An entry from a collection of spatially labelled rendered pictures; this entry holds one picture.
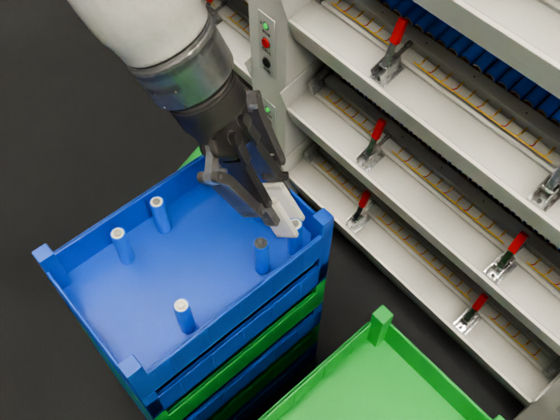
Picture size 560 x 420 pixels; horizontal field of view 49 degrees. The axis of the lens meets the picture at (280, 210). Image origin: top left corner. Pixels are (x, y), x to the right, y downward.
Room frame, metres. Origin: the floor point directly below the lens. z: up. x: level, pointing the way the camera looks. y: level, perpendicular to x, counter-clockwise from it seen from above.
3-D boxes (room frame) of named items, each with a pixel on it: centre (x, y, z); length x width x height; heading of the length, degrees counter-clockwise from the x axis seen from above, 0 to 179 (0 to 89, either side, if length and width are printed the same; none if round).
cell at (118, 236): (0.39, 0.20, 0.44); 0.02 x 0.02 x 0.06
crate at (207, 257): (0.38, 0.11, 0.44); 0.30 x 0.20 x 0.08; 131
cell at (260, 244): (0.37, 0.02, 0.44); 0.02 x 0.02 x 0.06
